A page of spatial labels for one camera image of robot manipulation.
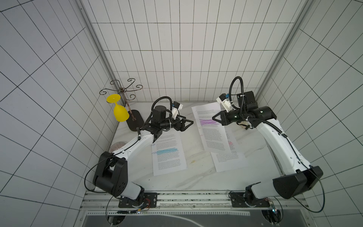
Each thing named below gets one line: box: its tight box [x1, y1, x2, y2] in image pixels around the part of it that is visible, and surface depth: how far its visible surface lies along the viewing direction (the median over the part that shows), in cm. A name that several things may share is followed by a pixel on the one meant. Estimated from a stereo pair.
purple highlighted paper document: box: [191, 102, 233, 155], surface depth 76 cm
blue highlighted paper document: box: [151, 129, 188, 177], surface depth 91 cm
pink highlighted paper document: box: [210, 122, 248, 173], surface depth 90 cm
